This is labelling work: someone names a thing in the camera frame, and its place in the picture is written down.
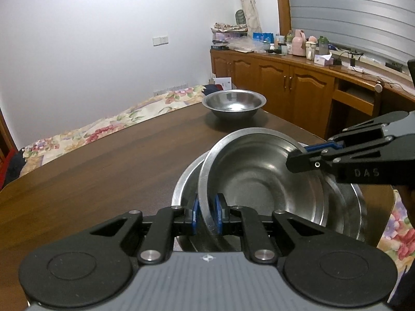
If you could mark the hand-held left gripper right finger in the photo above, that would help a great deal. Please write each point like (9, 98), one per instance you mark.
(219, 214)

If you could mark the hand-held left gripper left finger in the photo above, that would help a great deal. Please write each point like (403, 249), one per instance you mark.
(195, 215)

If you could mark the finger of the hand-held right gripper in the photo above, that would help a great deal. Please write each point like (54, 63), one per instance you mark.
(363, 129)
(308, 162)

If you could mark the large stainless steel bowl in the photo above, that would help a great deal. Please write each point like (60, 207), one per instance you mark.
(351, 210)

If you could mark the floral cloth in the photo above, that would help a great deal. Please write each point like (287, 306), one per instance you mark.
(397, 230)

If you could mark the tissue box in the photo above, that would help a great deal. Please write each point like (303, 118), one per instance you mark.
(323, 60)

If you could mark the wooden sideboard cabinet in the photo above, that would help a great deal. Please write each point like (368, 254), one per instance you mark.
(291, 81)

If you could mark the green lidded bottle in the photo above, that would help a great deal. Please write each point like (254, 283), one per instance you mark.
(323, 46)

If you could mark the pink lidded cup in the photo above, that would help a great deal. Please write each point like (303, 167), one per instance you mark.
(311, 48)

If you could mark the pink thermos jug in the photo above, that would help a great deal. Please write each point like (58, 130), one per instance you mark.
(298, 43)

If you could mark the white paper boxes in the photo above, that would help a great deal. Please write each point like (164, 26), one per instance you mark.
(223, 83)

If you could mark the dark blue cloth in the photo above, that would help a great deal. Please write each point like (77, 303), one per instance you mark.
(212, 89)

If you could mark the grey window blind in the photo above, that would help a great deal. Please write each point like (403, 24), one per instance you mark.
(350, 6)

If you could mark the floral bed blanket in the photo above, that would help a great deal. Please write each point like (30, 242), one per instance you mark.
(97, 129)

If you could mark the clear plastic bags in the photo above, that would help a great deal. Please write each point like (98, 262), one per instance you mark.
(248, 44)

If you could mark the blue packets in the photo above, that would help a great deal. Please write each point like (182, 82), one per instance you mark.
(262, 36)

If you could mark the black flat box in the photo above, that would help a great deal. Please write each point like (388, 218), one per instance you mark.
(219, 47)

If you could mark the stack of newspapers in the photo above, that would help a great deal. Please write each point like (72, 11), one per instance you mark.
(228, 27)

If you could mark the beige patterned curtain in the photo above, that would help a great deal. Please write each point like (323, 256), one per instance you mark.
(248, 0)

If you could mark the dark clothes pile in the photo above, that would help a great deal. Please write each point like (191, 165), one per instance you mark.
(14, 168)

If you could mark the wooden chair post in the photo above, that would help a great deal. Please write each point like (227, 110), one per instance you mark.
(378, 97)

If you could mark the wooden window frame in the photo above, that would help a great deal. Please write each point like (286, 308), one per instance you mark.
(282, 3)

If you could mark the white wall switch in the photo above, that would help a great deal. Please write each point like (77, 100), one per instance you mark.
(160, 40)

